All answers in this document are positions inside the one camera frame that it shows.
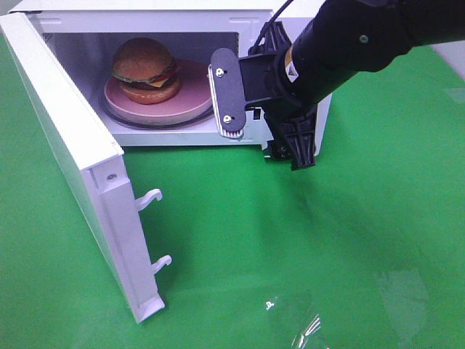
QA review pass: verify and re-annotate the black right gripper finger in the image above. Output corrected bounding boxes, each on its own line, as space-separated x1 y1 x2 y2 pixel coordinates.
248 20 291 55

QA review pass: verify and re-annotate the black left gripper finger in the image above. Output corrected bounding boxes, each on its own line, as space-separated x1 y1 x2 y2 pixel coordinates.
278 113 317 171

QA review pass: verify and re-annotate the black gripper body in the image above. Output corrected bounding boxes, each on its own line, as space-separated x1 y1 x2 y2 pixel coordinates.
264 50 318 160

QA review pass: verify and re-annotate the pink round plate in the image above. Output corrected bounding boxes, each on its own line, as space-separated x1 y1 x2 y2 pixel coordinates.
103 60 212 115

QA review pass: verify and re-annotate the burger with sesame-free bun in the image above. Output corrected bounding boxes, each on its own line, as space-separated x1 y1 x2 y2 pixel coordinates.
112 38 182 105

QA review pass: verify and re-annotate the white microwave door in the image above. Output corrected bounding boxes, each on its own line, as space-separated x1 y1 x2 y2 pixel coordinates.
1 12 171 323

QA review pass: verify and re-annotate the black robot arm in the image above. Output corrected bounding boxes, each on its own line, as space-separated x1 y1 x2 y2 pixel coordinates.
240 1 464 169

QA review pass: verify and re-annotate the glass microwave turntable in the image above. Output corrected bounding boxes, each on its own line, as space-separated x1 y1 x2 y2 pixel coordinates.
106 106 213 130

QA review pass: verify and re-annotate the white microwave oven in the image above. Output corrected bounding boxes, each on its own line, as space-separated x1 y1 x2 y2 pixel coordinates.
1 1 282 164

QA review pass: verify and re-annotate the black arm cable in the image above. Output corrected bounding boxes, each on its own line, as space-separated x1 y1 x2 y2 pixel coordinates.
252 0 294 52

